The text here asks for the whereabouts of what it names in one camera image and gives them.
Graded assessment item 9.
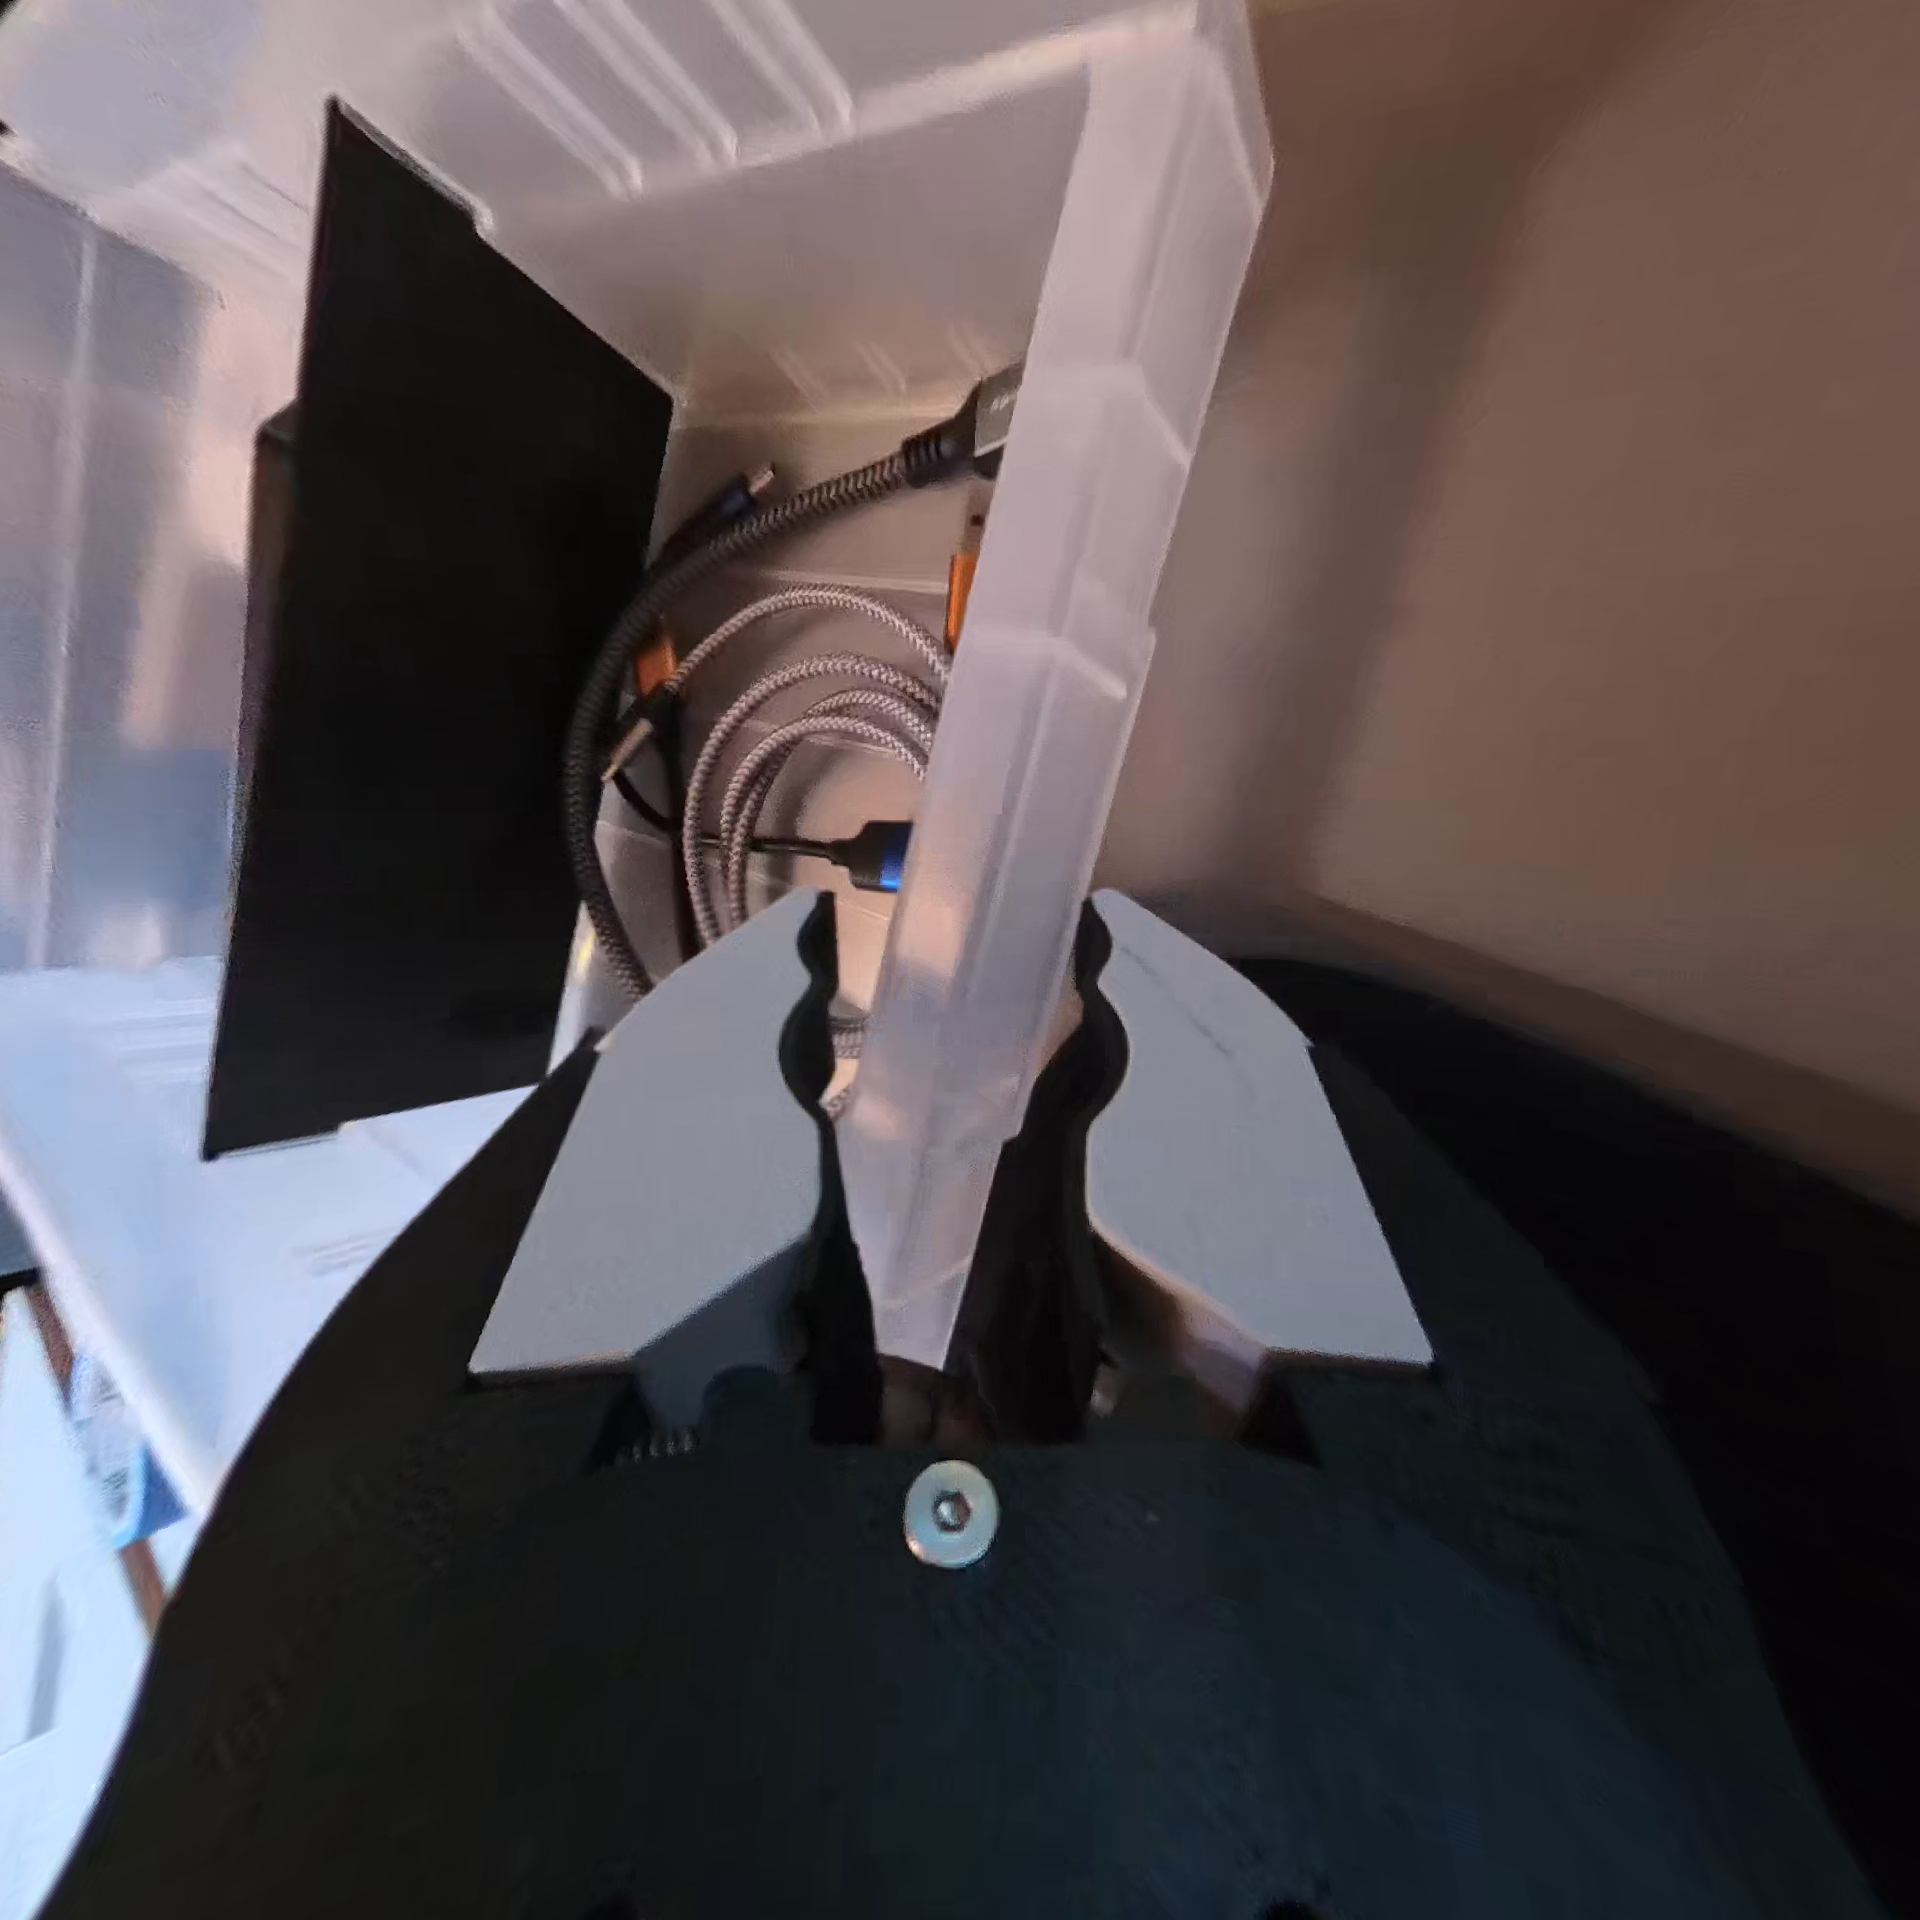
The light grey braided cable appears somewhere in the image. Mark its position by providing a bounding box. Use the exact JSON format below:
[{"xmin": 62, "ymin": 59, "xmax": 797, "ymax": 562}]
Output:
[{"xmin": 681, "ymin": 588, "xmax": 951, "ymax": 1120}]

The black padded cushion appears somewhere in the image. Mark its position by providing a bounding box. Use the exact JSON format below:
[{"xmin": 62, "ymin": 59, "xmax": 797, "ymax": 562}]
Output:
[{"xmin": 1245, "ymin": 950, "xmax": 1920, "ymax": 1920}]

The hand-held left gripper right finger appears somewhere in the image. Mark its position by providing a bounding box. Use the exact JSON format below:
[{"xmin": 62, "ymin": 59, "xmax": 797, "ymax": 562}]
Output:
[{"xmin": 960, "ymin": 888, "xmax": 1440, "ymax": 1450}]

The black blue-collared usb cable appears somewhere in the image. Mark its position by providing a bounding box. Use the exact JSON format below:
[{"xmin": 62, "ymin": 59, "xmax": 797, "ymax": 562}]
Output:
[{"xmin": 647, "ymin": 461, "xmax": 920, "ymax": 902}]

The clear plastic box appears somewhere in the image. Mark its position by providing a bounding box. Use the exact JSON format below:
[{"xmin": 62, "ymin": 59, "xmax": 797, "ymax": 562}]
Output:
[{"xmin": 0, "ymin": 0, "xmax": 1277, "ymax": 1518}]

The person's left hand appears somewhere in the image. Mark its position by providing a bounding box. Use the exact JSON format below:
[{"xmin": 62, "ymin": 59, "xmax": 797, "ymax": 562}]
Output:
[{"xmin": 877, "ymin": 1353, "xmax": 985, "ymax": 1450}]

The dark braided cable grey plug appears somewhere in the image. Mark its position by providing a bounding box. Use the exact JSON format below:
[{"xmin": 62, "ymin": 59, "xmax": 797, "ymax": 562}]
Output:
[{"xmin": 566, "ymin": 363, "xmax": 1040, "ymax": 1003}]

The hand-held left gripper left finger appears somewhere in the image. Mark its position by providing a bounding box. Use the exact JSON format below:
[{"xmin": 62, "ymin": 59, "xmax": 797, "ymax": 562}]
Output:
[{"xmin": 469, "ymin": 888, "xmax": 883, "ymax": 1446}]

